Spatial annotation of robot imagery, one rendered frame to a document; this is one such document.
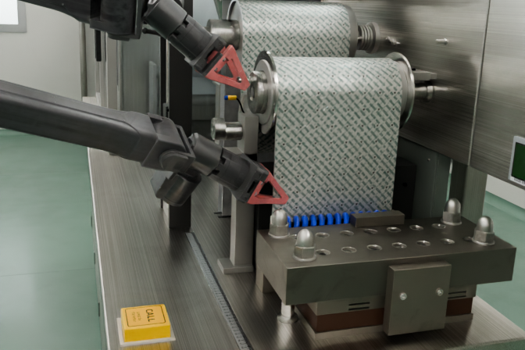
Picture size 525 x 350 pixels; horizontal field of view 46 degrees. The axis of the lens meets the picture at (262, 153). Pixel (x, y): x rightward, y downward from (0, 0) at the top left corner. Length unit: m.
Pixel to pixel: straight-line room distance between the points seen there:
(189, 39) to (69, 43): 5.55
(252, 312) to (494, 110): 0.52
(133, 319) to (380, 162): 0.51
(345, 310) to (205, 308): 0.24
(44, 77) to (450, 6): 5.69
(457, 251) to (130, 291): 0.56
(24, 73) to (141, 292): 5.57
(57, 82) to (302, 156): 5.62
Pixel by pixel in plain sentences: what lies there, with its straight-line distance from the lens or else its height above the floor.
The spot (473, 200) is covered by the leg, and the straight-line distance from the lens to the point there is 1.46.
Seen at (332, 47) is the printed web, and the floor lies 1.32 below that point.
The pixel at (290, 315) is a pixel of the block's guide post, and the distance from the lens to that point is 1.04.
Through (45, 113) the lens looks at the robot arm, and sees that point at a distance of 0.89.
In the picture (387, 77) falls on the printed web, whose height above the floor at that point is 1.28.
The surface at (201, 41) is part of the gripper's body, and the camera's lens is 1.04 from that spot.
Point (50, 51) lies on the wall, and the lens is 6.58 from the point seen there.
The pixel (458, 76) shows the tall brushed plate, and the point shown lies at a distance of 1.16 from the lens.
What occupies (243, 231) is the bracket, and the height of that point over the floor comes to 0.98.
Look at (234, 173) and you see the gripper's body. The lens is 1.03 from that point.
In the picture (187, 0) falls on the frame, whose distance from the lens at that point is 1.34.
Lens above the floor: 1.41
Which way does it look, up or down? 14 degrees down
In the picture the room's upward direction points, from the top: 2 degrees clockwise
